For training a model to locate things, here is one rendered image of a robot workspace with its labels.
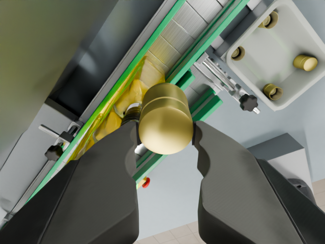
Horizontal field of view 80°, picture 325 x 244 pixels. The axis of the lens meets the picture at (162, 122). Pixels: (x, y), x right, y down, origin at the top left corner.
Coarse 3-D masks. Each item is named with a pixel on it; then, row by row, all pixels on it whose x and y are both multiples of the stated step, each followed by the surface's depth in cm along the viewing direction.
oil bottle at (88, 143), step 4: (112, 100) 43; (104, 112) 38; (100, 116) 43; (100, 120) 34; (96, 124) 36; (92, 132) 31; (88, 136) 35; (88, 140) 29; (92, 140) 29; (84, 144) 30; (88, 144) 28; (92, 144) 28; (80, 148) 32; (84, 148) 28; (88, 148) 28; (80, 152) 28; (84, 152) 28; (76, 156) 29; (80, 156) 28
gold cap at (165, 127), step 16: (144, 96) 15; (160, 96) 12; (176, 96) 13; (144, 112) 11; (160, 112) 11; (176, 112) 11; (144, 128) 11; (160, 128) 11; (176, 128) 11; (192, 128) 12; (144, 144) 12; (160, 144) 12; (176, 144) 12
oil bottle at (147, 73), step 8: (144, 56) 40; (144, 64) 33; (152, 64) 38; (136, 72) 28; (144, 72) 29; (152, 72) 33; (160, 72) 37; (128, 80) 32; (136, 80) 24; (144, 80) 26; (152, 80) 29; (160, 80) 32; (128, 88) 24; (136, 88) 24; (144, 88) 24; (120, 96) 25; (128, 96) 23; (136, 96) 23; (120, 104) 24; (128, 104) 24; (120, 112) 24
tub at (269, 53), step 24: (288, 0) 40; (288, 24) 46; (264, 48) 51; (288, 48) 51; (312, 48) 47; (240, 72) 47; (264, 72) 54; (288, 72) 54; (312, 72) 49; (264, 96) 50; (288, 96) 51
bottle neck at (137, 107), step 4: (132, 104) 23; (136, 104) 23; (140, 104) 23; (128, 108) 23; (132, 108) 22; (136, 108) 22; (140, 108) 22; (128, 112) 21; (132, 112) 21; (136, 112) 21; (140, 112) 21; (124, 116) 21; (128, 116) 20; (132, 116) 20; (136, 116) 20; (124, 120) 20; (128, 120) 20; (132, 120) 19; (136, 120) 20; (120, 124) 20; (140, 140) 20; (140, 144) 20
